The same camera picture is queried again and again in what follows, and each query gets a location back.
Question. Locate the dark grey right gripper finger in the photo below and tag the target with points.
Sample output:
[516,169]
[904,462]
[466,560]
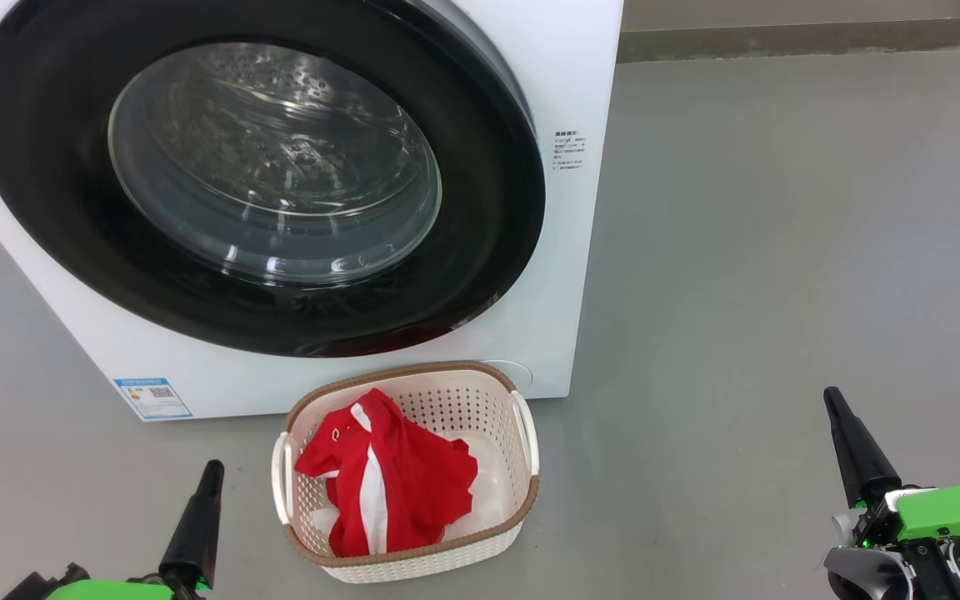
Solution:
[859,462]

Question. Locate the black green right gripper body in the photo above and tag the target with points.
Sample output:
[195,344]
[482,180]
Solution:
[955,510]

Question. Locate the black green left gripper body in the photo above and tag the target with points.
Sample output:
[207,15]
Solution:
[105,590]

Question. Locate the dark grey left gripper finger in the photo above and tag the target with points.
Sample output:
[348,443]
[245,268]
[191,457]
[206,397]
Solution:
[195,533]

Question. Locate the red garment with white stripes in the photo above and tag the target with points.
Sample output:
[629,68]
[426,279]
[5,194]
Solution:
[405,483]

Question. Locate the dark round glass washer door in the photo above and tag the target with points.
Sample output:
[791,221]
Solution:
[55,167]

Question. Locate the cream perforated laundry basket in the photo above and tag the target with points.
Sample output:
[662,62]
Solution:
[480,417]

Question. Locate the white front-load washing machine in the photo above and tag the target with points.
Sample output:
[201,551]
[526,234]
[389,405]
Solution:
[563,83]

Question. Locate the blue white energy label sticker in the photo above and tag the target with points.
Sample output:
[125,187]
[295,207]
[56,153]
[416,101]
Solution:
[152,398]

